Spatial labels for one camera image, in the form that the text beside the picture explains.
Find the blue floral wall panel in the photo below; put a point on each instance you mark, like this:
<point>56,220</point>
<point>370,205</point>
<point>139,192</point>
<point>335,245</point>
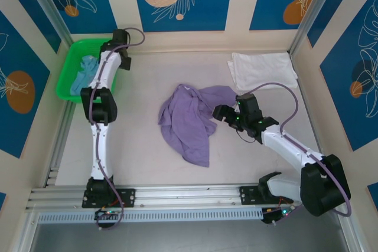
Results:
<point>268,4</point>
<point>26,7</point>
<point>97,13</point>
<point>17,57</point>
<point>336,1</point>
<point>348,101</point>
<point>183,19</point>

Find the aluminium frame rail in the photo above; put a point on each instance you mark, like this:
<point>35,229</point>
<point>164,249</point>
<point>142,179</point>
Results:
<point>183,196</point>

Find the green plastic basket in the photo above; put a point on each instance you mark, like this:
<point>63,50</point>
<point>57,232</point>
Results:
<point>68,66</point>

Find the white t-shirt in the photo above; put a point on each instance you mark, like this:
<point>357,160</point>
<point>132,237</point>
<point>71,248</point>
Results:
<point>263,69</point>

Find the purple t-shirt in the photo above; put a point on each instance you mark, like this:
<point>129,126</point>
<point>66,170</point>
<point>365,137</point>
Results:
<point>186,122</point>

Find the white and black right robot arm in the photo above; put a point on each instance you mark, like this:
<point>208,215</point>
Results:
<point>289,145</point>

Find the aluminium frame post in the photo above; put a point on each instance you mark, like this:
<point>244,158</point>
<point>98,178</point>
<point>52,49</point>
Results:
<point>47,1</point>
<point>313,10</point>

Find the aluminium side rail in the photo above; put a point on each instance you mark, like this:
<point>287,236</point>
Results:
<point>57,151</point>

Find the light blue t-shirt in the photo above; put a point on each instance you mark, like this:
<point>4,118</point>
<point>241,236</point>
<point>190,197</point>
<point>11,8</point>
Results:
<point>81,81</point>

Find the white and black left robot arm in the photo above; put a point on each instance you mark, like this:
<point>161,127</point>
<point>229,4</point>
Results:
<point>99,145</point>

